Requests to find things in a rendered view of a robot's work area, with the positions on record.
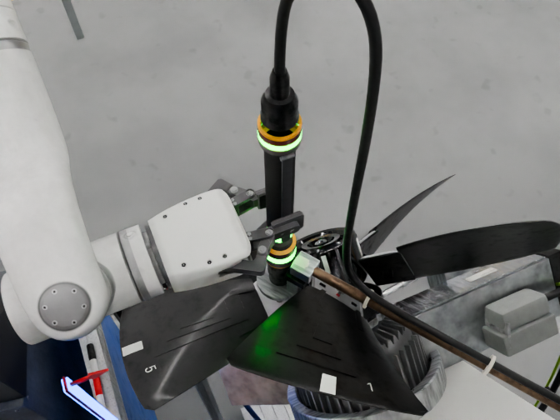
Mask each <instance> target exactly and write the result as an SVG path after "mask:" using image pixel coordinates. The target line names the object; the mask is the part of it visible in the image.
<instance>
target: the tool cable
mask: <svg viewBox="0 0 560 420"><path fill-rule="evenodd" d="M293 1H294V0H281V1H280V4H279V7H278V11H277V21H276V30H275V43H274V72H275V73H276V74H283V73H285V62H286V44H287V33H288V20H289V15H290V12H291V7H292V5H293ZM355 2H356V3H357V5H358V7H359V9H360V11H361V13H362V16H363V19H364V22H365V25H366V28H367V36H368V43H369V75H368V85H367V100H366V107H365V113H364V119H363V125H362V135H361V140H360V145H359V149H358V155H357V163H356V168H355V173H354V177H353V182H352V191H351V196H350V200H349V205H348V210H347V220H346V225H345V230H344V236H343V244H342V260H343V265H344V268H345V271H346V273H347V275H348V277H349V278H350V280H351V281H352V283H353V284H354V285H355V286H356V287H357V288H358V289H359V290H360V291H361V292H362V293H364V294H365V295H366V296H367V297H366V299H365V301H364V303H363V305H362V307H363V308H366V307H367V304H368V301H369V299H370V298H371V299H372V300H373V301H374V302H376V303H378V304H379V305H381V306H383V307H384V308H386V309H387V310H389V311H390V312H392V313H394V314H396V315H398V316H399V317H400V318H402V319H404V320H406V321H408V322H409V323H411V324H413V325H414V326H416V327H418V328H421V329H422V330H423V331H425V332H427V333H429V334H431V335H433V336H434V337H436V338H438V339H440V340H442V341H444V342H445V343H447V344H449V345H451V346H452V347H454V348H456V349H458V350H459V351H461V352H463V353H466V354H467V355H468V356H470V357H472V358H475V359H476V360H478V361H479V362H481V363H484V364H485V365H487V366H486V368H485V369H484V370H482V374H483V375H485V376H486V375H487V374H488V373H489V371H490V370H491V368H492V369H494V370H496V371H498V372H500V373H501V374H503V375H505V376H507V377H509V378H511V379H512V380H514V381H516V382H518V383H520V384H522V385H523V386H525V387H527V388H529V389H531V390H533V391H534V392H536V393H538V394H540V395H542V396H544V397H545V398H547V399H549V400H551V401H553V402H555V403H556V404H558V405H560V396H559V395H557V394H556V393H554V392H551V391H550V390H548V389H546V388H545V387H542V386H540V385H539V384H537V383H535V382H533V381H531V380H529V379H528V378H526V377H524V376H522V375H520V374H519V373H517V372H514V371H513V370H511V369H509V368H508V367H505V366H503V365H502V364H500V363H498V362H496V361H495V360H496V356H494V355H491V356H490V357H487V356H485V355H483V354H481V353H480V352H478V351H476V350H474V349H472V348H470V347H469V346H467V345H465V344H463V343H461V342H459V341H458V340H456V339H454V338H452V337H450V336H448V335H447V334H445V333H444V332H441V331H439V330H437V329H436V328H435V327H432V326H430V325H428V324H427V323H425V322H423V321H421V320H420V319H418V318H416V317H414V316H413V315H411V314H409V313H408V312H405V311H403V310H402V309H401V308H399V307H397V306H395V305H393V304H392V303H390V302H389V301H387V300H386V299H384V298H383V297H381V296H379V295H378V294H376V293H375V292H374V290H372V289H370V288H368V287H367V286H366V285H365V284H364V283H363V282H361V280H360V279H359V278H358V277H357V275H356V274H355V272H354V271H353V267H352V263H351V241H352V235H353V227H354V222H355V217H356V213H357V209H358V201H359V197H360V192H361V188H362V184H363V176H364V173H365V168H366V164H367V160H368V153H369V148H370V144H371V139H372V135H373V126H374V122H375V117H376V111H377V106H378V95H379V89H380V82H381V75H382V64H383V40H382V33H381V27H380V22H379V19H378V14H377V11H376V9H375V7H374V5H373V1H372V0H355Z"/></svg>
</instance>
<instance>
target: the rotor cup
mask: <svg viewBox="0 0 560 420"><path fill-rule="evenodd" d="M344 230H345V227H335V228H330V229H326V230H322V231H320V232H315V233H312V234H310V235H307V236H306V237H303V238H301V239H299V240H297V242H296V257H297V256H298V254H299V253H300V252H301V251H303V252H305V253H307V254H309V255H310V256H312V257H314V258H316V259H318V260H319V261H320V263H319V268H321V269H322V270H324V271H325V268H324V266H323V260H322V258H321V257H322V256H326V259H327V263H328V266H329V269H330V272H331V273H330V274H332V275H333V276H335V277H336V278H339V279H341V280H343V281H344V282H345V283H348V284H350V285H352V286H354V287H355V288H357V287H356V286H355V285H354V284H353V282H352V281H351V280H350V278H349V277H348V275H347V273H346V271H345V268H344V265H343V236H344ZM320 239H326V240H327V242H325V243H324V244H321V245H315V242H317V241H318V240H320ZM356 239H358V235H357V234H356V232H355V230H354V229H353V231H352V241H351V263H352V269H353V271H354V272H355V274H356V275H357V277H358V278H359V279H360V280H361V282H362V283H364V284H365V285H366V286H367V287H368V288H370V289H372V290H374V292H375V293H376V294H378V295H379V296H381V297H382V298H384V296H383V292H382V289H381V288H380V287H379V286H377V285H375V284H371V283H368V282H364V281H365V280H366V279H367V276H368V273H367V272H366V270H365V269H364V268H363V266H362V265H361V263H360V262H359V261H358V259H361V258H362V257H363V255H362V256H361V254H360V252H359V248H358V244H357V240H356ZM296 257H295V258H296ZM357 289H358V288H357ZM362 310H363V317H364V318H365V319H366V320H367V319H369V318H370V317H371V316H373V315H374V314H376V313H377V311H375V310H373V309H371V308H370V307H368V306H367V307H366V308H362Z"/></svg>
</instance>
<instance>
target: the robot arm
mask: <svg viewBox="0 0 560 420"><path fill-rule="evenodd" d="M255 207H257V208H258V209H264V208H266V192H265V187H264V188H262V189H259V190H257V191H254V190H253V189H251V188H249V189H245V188H242V187H237V186H233V185H232V184H231V183H229V182H227V181H225V180H224V179H221V178H219V179H218V180H217V181H216V182H215V183H214V184H213V185H212V186H211V187H210V188H209V189H208V190H207V191H206V192H204V193H201V194H199V195H197V196H195V197H191V198H189V199H187V200H185V201H183V202H180V203H178V204H176V205H174V206H172V207H170V208H168V209H166V210H165V211H163V212H160V213H159V214H158V215H156V216H155V217H153V218H151V219H150V220H148V224H149V225H147V226H145V229H146V232H142V231H141V229H140V227H139V225H136V226H133V227H129V228H127V229H124V230H122V231H119V232H115V233H113V234H111V235H108V236H106V237H102V238H99V239H97V240H94V241H92V242H90V240H89V237H88V233H87V230H86V228H85V225H84V222H83V217H82V214H81V212H80V208H79V206H78V200H77V197H76V193H75V191H74V186H73V180H72V176H71V171H70V164H69V155H68V148H67V145H66V142H65V139H64V136H63V132H62V129H61V128H60V125H59V122H58V119H57V116H56V113H55V112H54V109H53V105H52V103H51V101H50V98H49V96H48V92H47V89H46V88H45V85H44V82H43V79H42V77H41V74H40V72H39V70H38V66H37V64H36V62H35V59H34V57H33V53H32V51H31V48H30V47H29V44H28V40H27V39H26V36H25V34H24V31H23V28H22V25H21V23H20V21H19V19H18V15H17V13H16V11H15V8H14V6H13V3H12V0H0V258H1V260H2V264H3V266H4V267H5V270H6V273H5V274H4V275H3V277H2V281H1V294H2V302H3V306H4V308H5V311H6V314H7V317H8V319H9V321H10V323H11V324H12V327H13V329H14V330H15V332H16V333H17V335H18V336H19V337H20V338H21V339H22V340H23V341H24V342H25V343H27V344H31V345H33V344H36V343H40V342H42V341H44V340H47V339H49V338H53V339H56V340H60V341H72V340H76V339H79V338H83V337H85V336H87V335H88V334H89V333H91V332H92V331H94V330H95V329H96V328H97V327H98V326H99V325H100V324H101V322H102V321H103V319H104V318H105V317H106V316H108V315H110V314H113V313H116V312H118V311H121V310H123V309H125V308H129V307H131V306H133V305H136V304H138V303H141V302H143V301H146V300H148V299H150V298H154V297H156V296H158V295H161V294H164V290H163V285H162V284H164V283H166V284H167V287H168V288H169V287H171V286H172V288H173V291H174V292H175V293H176V292H181V291H187V290H191V289H195V288H201V287H205V286H208V285H212V284H214V283H220V282H222V281H225V280H228V279H230V278H235V277H237V276H240V275H242V274H248V275H254V276H263V275H264V273H265V269H266V265H267V259H268V255H269V253H270V251H271V249H272V247H273V246H274V244H275V241H277V240H278V239H281V238H285V237H286V236H289V235H292V234H294V233H297V232H298V231H299V230H300V228H302V227H303V223H304V215H303V212H301V211H297V212H294V213H291V214H289V215H287V216H285V217H280V218H279V219H276V220H273V221H272V222H271V226H270V227H265V228H262V229H258V230H254V231H250V232H245V230H244V228H243V225H242V223H241V221H240V219H239V216H240V215H242V214H244V213H246V212H247V211H249V210H251V209H253V208H255ZM252 251H257V255H256V258H255V259H254V260H253V259H252V256H251V254H250V253H251V252H252Z"/></svg>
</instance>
